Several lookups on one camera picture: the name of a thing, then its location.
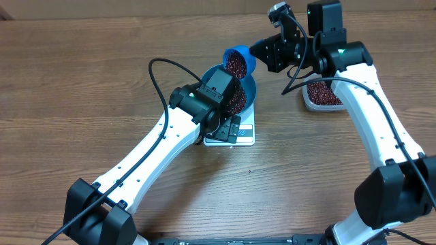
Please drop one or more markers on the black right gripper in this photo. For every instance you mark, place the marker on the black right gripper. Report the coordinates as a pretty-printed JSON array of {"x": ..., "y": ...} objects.
[{"x": 276, "y": 58}]

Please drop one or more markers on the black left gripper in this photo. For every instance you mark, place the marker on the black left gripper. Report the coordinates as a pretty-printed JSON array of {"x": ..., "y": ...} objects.
[{"x": 229, "y": 130}]

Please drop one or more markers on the blue plastic measuring scoop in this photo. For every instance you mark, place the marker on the blue plastic measuring scoop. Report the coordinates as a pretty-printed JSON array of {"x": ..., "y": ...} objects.
[{"x": 239, "y": 61}]

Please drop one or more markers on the red adzuki beans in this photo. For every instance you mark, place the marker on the red adzuki beans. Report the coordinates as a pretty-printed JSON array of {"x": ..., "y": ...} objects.
[{"x": 237, "y": 102}]

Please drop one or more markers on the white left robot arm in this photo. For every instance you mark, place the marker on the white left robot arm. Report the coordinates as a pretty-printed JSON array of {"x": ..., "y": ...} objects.
[{"x": 103, "y": 212}]

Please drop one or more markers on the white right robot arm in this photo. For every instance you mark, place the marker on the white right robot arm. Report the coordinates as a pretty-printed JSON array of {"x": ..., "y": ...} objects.
[{"x": 401, "y": 186}]

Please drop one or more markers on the white digital kitchen scale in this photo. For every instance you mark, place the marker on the white digital kitchen scale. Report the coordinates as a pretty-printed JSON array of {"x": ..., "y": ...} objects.
[{"x": 246, "y": 133}]

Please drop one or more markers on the clear plastic food container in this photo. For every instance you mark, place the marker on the clear plastic food container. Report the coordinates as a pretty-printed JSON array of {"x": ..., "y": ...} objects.
[{"x": 318, "y": 97}]

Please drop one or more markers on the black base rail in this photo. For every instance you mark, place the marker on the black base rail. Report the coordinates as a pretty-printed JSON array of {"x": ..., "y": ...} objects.
[{"x": 299, "y": 239}]

